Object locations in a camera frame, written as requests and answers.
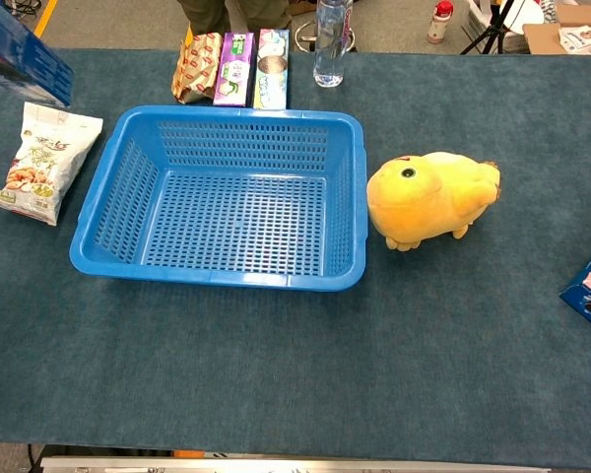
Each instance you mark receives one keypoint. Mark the blue plastic perforated basket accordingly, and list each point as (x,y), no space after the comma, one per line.
(236,222)

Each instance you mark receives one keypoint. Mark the yellow plush toy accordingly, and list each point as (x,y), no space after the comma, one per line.
(423,197)

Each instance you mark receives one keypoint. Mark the black tripod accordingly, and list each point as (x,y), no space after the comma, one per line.
(496,22)

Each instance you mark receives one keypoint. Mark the chrome stool base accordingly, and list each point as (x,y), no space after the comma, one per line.
(305,35)

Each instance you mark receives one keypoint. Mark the clear glass cup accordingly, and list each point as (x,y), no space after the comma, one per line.
(332,49)

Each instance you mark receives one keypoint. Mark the red capped white bottle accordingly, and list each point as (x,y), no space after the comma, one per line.
(439,27)

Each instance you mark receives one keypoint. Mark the light blue cookie box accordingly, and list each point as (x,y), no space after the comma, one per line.
(271,74)

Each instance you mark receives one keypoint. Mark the brown cardboard box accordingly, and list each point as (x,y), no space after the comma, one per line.
(542,37)

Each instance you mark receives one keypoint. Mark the aluminium frame rail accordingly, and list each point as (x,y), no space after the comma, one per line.
(276,465)

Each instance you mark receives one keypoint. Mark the person in dark trousers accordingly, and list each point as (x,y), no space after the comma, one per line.
(207,12)

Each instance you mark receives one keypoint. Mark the purple white cookie box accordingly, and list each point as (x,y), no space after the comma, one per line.
(234,74)

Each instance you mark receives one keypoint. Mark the teal felt table cloth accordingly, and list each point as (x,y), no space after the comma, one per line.
(325,369)

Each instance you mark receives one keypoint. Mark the white snack bag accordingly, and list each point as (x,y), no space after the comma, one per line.
(44,157)

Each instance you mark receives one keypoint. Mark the yellow red snack packet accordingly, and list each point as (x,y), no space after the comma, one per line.
(197,69)

